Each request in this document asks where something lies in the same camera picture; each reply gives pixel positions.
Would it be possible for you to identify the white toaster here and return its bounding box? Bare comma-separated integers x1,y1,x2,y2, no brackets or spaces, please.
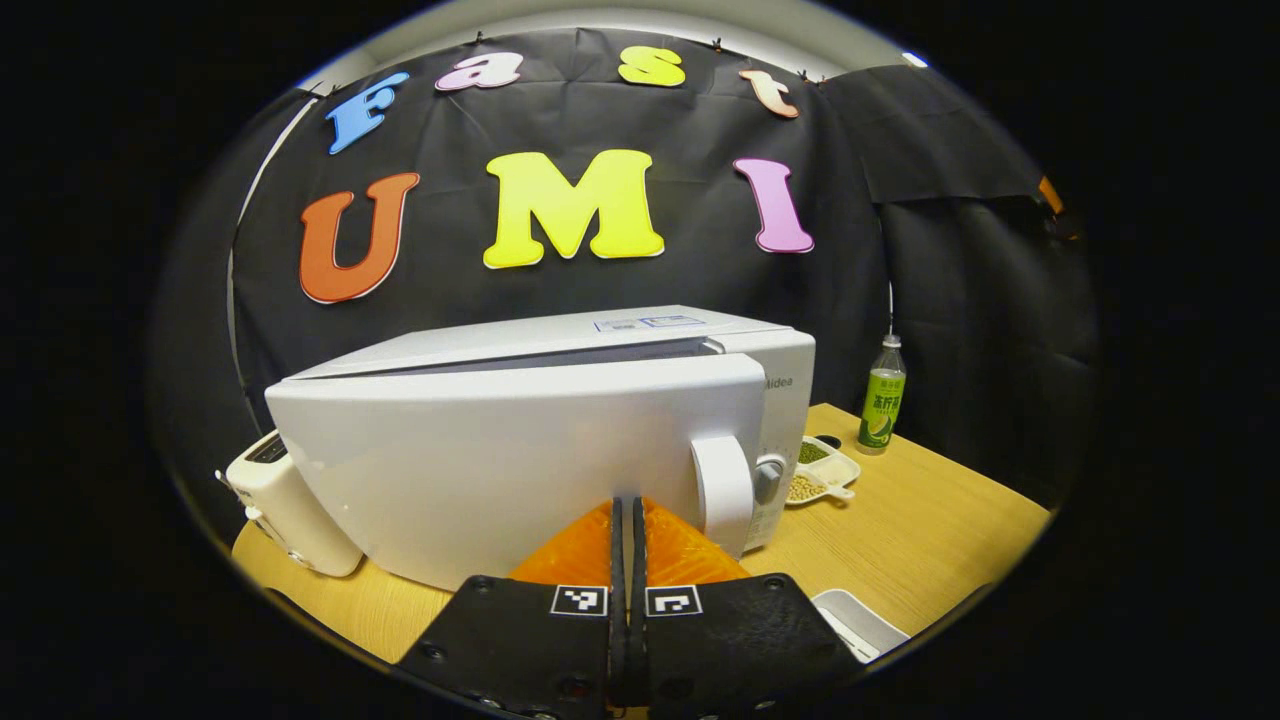
225,430,364,578

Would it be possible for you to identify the green label drink bottle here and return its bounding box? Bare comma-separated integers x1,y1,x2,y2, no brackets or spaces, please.
857,334,908,457

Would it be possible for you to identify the white microwave oven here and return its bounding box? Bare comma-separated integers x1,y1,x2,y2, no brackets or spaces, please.
264,305,816,593

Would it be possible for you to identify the small white rectangular tray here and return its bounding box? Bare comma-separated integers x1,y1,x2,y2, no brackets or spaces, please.
810,588,913,664

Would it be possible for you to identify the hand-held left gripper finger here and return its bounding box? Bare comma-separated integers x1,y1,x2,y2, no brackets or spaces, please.
628,497,861,716
395,497,626,716

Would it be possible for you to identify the white divided bean dish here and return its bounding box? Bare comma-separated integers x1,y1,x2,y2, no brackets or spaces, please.
785,436,862,507

